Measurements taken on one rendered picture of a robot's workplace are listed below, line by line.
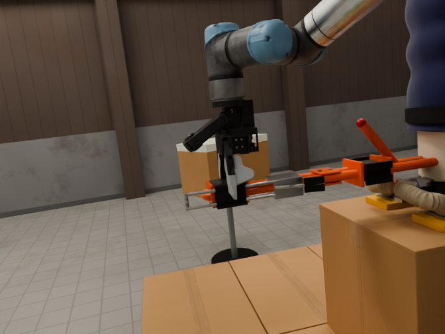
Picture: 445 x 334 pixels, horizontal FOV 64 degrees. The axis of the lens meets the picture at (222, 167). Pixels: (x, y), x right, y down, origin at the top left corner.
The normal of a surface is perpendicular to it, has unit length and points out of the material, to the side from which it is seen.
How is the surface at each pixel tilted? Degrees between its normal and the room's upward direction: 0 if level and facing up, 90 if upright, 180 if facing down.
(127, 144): 90
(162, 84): 90
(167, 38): 90
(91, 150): 90
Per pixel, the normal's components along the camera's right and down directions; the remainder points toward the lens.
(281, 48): 0.66, 0.07
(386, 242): -0.97, 0.14
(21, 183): 0.28, 0.13
